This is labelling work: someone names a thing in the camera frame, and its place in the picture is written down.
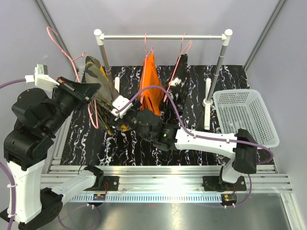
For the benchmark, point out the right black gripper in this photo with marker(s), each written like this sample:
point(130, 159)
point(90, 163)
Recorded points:
point(117, 121)

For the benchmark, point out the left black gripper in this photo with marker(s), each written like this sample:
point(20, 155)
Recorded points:
point(82, 92)

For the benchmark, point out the orange trousers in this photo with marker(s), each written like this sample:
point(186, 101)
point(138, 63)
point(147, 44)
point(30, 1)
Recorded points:
point(150, 98)

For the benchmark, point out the pink wire hanger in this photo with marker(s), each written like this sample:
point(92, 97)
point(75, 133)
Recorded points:
point(91, 112)
point(147, 53)
point(183, 50)

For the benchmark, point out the black and white trousers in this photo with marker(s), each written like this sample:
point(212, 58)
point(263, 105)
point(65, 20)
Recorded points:
point(180, 84)

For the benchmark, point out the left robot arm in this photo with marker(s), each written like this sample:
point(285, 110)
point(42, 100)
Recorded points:
point(40, 112)

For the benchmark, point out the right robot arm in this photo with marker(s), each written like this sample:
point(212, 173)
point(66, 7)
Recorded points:
point(240, 148)

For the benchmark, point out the white and silver clothes rack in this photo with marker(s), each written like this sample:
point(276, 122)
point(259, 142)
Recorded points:
point(210, 84)

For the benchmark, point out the white plastic basket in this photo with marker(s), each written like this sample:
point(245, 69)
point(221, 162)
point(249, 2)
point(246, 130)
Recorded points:
point(245, 109)

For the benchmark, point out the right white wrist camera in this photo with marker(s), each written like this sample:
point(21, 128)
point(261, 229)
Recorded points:
point(120, 106)

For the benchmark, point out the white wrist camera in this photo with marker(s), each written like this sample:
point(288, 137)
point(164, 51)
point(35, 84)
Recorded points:
point(41, 78)
point(120, 106)

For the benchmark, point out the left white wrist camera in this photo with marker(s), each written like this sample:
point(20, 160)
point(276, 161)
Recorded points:
point(41, 78)

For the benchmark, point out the aluminium mounting rail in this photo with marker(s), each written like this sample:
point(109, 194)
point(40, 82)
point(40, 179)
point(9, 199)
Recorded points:
point(183, 184)

